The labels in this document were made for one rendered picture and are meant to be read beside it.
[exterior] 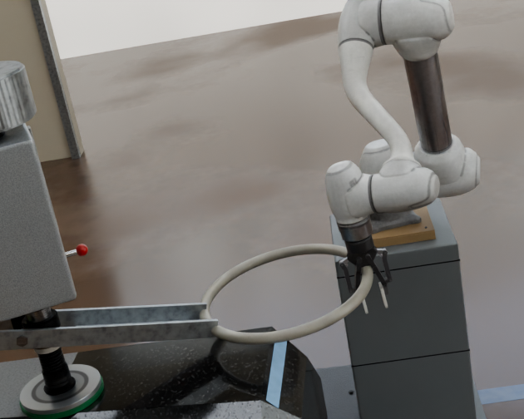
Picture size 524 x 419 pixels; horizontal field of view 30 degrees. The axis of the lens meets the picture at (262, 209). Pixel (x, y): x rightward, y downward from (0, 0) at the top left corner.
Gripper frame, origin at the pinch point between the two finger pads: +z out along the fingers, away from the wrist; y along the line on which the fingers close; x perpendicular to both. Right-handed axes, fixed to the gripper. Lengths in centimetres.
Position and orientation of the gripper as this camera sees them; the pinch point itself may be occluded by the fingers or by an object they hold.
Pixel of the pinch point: (373, 298)
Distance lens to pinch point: 275.1
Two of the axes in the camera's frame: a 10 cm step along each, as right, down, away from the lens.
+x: 0.8, 3.9, -9.1
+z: 2.6, 8.8, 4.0
